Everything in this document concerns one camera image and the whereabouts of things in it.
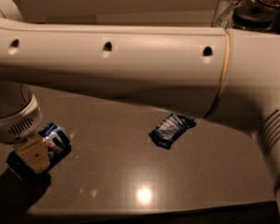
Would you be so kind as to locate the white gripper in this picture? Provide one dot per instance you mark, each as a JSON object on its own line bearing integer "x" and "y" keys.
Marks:
{"x": 13, "y": 129}

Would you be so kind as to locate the blue pepsi can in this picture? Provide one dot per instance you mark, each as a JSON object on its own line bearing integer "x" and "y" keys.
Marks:
{"x": 59, "y": 145}

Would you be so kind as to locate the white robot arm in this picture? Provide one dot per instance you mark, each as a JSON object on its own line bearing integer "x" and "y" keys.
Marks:
{"x": 226, "y": 76}

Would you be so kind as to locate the blue snack wrapper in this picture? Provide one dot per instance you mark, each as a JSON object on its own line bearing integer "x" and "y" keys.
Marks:
{"x": 170, "y": 129}

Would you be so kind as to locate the clear glass cup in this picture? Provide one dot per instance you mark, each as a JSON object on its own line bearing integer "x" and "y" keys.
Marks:
{"x": 224, "y": 11}

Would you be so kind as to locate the glass jar with black lid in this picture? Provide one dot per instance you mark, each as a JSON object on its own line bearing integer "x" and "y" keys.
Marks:
{"x": 252, "y": 17}

